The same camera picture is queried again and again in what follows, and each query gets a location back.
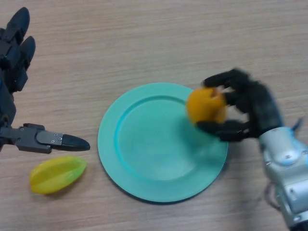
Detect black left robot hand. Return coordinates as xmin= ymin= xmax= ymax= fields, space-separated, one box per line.
xmin=0 ymin=7 xmax=91 ymax=154

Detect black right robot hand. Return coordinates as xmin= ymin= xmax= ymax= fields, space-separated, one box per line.
xmin=196 ymin=69 xmax=286 ymax=142

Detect yellow orange pear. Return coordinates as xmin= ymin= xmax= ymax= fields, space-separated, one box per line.
xmin=186 ymin=87 xmax=228 ymax=125

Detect green round plate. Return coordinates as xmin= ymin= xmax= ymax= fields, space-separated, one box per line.
xmin=97 ymin=82 xmax=229 ymax=205

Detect yellow green starfruit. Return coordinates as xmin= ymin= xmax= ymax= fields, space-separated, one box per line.
xmin=28 ymin=155 xmax=88 ymax=195

